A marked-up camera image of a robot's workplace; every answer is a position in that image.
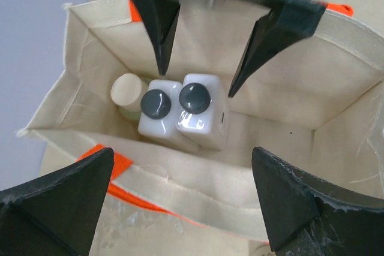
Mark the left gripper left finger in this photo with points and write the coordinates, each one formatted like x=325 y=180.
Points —
x=56 y=214

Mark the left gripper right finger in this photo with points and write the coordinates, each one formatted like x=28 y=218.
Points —
x=306 y=215

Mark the white square bottle black cap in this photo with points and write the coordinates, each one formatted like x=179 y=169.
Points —
x=204 y=113

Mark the canvas bag with orange handles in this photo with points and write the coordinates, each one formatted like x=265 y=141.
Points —
x=317 y=105

